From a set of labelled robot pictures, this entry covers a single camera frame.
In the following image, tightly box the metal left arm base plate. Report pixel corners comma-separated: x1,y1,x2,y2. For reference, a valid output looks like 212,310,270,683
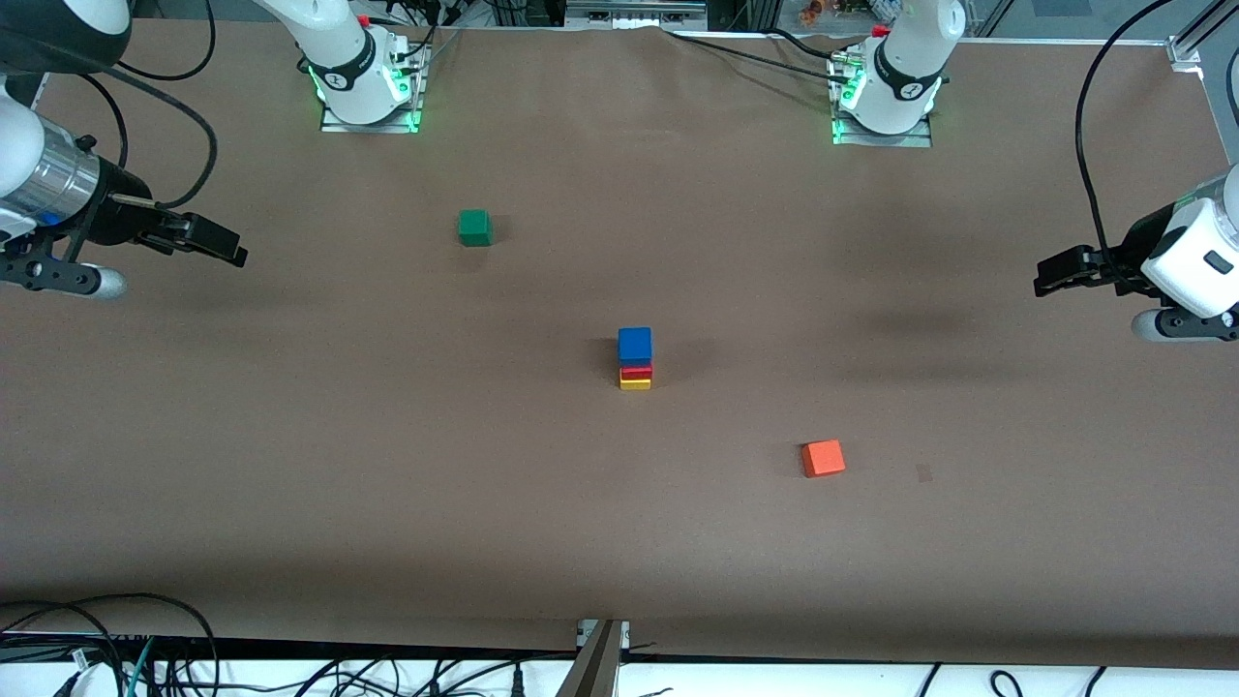
831,48,934,149

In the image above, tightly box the orange block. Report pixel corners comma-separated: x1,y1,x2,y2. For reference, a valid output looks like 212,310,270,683
801,439,847,479

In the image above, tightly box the black looped cable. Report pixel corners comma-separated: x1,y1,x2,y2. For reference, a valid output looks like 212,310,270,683
0,593,220,697

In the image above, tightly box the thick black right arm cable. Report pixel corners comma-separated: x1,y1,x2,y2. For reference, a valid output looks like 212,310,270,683
77,68,220,210

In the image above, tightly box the silver aluminium frame rail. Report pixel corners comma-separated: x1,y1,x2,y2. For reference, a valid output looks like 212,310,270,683
566,0,708,28

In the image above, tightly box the black base cable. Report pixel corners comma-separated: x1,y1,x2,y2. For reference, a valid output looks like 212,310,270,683
663,29,845,80

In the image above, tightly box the silver aluminium frame corner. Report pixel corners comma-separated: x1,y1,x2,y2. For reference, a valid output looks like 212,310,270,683
1166,0,1239,74

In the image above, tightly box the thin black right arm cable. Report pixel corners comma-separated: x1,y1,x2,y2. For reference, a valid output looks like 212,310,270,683
116,0,217,82

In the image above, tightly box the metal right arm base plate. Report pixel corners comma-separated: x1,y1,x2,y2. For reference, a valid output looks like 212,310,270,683
319,39,427,135

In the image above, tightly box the green cable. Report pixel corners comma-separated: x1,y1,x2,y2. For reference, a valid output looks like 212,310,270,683
124,637,158,697

